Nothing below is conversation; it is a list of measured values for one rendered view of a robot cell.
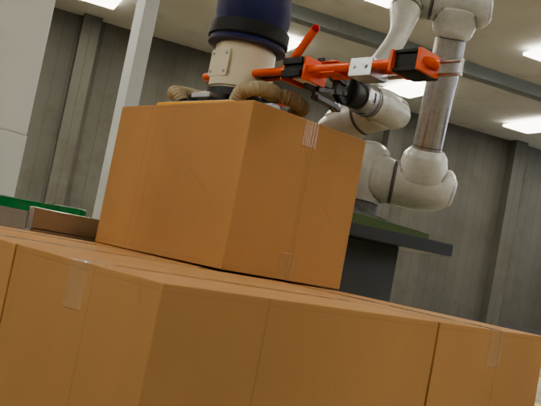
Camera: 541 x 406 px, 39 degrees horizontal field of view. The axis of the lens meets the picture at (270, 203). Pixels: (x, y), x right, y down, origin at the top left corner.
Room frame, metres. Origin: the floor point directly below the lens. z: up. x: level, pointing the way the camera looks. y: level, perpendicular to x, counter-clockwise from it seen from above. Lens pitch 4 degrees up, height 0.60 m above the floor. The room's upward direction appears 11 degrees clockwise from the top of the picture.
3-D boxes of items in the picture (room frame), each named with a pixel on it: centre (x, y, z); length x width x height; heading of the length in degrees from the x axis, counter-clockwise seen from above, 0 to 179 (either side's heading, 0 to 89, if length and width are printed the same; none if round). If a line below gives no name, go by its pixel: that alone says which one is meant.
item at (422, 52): (1.69, -0.25, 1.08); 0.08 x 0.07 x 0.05; 42
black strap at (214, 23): (2.14, 0.14, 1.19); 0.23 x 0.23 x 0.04
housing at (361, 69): (1.79, -0.17, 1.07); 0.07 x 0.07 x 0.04; 42
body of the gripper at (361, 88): (2.05, -0.14, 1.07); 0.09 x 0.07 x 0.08; 133
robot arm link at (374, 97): (2.10, -0.20, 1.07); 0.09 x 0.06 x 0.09; 43
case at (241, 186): (2.13, 0.13, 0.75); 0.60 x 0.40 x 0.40; 41
